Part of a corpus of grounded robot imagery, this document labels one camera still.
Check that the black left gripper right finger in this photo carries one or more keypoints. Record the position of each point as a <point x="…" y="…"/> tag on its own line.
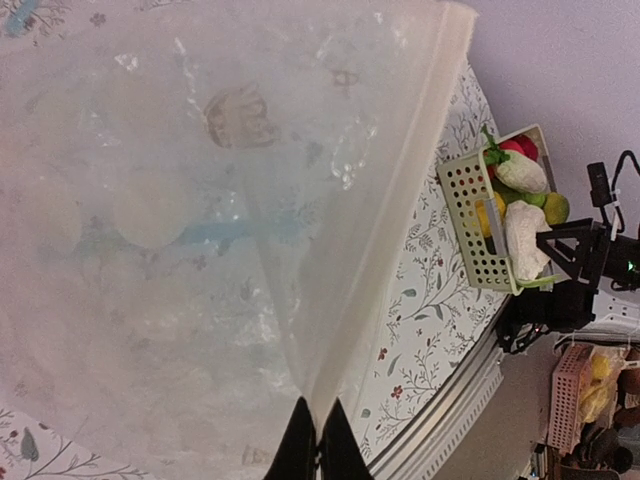
<point x="340" y="455"/>

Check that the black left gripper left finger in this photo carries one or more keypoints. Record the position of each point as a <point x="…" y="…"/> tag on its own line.
<point x="295" y="458"/>

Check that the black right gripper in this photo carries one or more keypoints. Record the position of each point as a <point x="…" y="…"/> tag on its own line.
<point x="594" y="240"/>

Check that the white toy cauliflower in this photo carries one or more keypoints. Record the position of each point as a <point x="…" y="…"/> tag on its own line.
<point x="522" y="224"/>

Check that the frosted white zip top bag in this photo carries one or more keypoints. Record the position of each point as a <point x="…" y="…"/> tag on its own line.
<point x="202" y="204"/>

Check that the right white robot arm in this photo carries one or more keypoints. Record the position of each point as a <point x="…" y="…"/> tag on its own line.
<point x="567" y="306"/>

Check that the clear bag with blue zipper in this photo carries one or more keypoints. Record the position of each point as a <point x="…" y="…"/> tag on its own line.
<point x="18" y="16"/>

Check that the green toy avocado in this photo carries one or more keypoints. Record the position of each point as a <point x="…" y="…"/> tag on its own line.
<point x="556" y="209"/>

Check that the green toy lime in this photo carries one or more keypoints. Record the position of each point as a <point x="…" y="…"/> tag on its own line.
<point x="510" y="195"/>

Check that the white toy radish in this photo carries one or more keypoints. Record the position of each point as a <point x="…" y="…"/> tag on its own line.
<point x="512" y="167"/>

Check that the beige perforated plastic basket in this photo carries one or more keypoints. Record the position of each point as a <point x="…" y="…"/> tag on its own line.
<point x="487" y="260"/>

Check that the red toy tomato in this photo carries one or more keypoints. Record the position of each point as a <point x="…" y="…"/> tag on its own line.
<point x="522" y="144"/>

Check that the pink perforated basket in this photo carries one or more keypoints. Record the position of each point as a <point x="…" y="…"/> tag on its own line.
<point x="570" y="377"/>

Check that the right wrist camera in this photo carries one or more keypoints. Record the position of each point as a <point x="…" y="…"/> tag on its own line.
<point x="605" y="198"/>

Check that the aluminium front rail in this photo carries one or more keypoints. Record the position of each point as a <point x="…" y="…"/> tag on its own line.
<point x="423" y="447"/>

